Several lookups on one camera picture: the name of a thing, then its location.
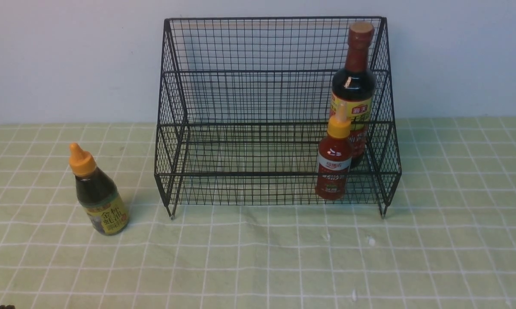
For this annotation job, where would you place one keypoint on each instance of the dark soy sauce bottle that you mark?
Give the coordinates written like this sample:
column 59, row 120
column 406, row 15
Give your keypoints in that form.
column 355, row 84

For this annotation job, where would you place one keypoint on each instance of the green checkered tablecloth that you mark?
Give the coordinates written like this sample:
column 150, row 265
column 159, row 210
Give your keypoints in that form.
column 448, row 241

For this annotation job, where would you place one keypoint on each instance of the black wire mesh rack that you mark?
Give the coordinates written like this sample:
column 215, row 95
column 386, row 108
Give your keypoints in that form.
column 244, row 103

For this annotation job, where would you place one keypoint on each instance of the oyster sauce bottle yellow cap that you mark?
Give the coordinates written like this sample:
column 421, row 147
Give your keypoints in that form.
column 97, row 193

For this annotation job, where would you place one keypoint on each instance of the red chili sauce bottle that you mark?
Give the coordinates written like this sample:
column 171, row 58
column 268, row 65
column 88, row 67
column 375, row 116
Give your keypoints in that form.
column 334, row 156

